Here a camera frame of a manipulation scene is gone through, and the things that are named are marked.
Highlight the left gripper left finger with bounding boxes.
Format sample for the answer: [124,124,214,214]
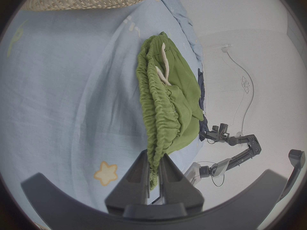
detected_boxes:
[105,149,150,215]

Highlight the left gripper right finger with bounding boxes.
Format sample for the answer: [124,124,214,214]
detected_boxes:
[159,152,205,214]

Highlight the dark blue garment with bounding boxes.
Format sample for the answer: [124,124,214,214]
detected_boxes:
[197,68,209,142]

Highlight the green shorts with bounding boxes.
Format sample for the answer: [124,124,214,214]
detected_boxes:
[136,31,205,192]

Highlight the bed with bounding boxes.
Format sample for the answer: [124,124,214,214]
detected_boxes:
[0,0,289,226]

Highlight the pale blue quilt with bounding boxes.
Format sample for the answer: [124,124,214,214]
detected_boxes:
[155,0,205,63]

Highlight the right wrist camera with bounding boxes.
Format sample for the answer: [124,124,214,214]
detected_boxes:
[212,123,229,134]

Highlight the black cable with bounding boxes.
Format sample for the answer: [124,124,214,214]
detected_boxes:
[211,173,226,188]

